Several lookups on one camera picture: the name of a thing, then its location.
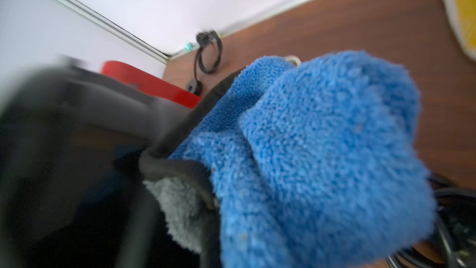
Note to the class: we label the red coffee machine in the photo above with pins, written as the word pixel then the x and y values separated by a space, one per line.
pixel 149 84

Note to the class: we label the black coffee machine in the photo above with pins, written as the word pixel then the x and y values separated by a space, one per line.
pixel 76 147

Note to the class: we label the blue grey microfiber cloth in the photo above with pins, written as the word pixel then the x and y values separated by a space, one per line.
pixel 311 166

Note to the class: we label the yellow work glove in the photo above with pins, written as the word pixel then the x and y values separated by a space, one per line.
pixel 461 15

